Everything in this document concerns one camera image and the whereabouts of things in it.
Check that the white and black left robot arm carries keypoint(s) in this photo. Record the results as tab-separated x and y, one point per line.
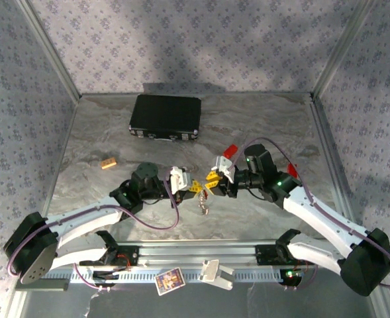
82	215

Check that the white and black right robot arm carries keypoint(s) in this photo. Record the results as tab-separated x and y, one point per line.
320	215

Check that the red rectangular block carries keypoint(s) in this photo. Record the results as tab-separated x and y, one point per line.
230	151

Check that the small wooden block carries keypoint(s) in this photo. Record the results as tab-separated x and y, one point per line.
108	163

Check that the black ribbed metal case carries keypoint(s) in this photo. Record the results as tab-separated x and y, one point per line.
165	116

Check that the colourful playing card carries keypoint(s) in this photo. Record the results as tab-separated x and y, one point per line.
170	281

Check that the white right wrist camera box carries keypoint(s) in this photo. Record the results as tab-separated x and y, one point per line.
224	167

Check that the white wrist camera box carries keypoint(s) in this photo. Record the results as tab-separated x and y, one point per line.
224	167
179	179

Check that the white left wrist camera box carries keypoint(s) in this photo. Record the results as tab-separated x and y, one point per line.
179	179

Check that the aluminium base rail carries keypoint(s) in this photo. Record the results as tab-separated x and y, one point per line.
198	255

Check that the aluminium side rail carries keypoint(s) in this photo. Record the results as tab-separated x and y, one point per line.
328	149
63	145

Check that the aluminium back rail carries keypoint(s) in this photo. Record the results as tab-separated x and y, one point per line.
247	96

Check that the white plastic bracket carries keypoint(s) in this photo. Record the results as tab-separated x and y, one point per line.
214	273

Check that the aluminium frame post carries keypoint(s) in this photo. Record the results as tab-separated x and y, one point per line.
342	49
49	49

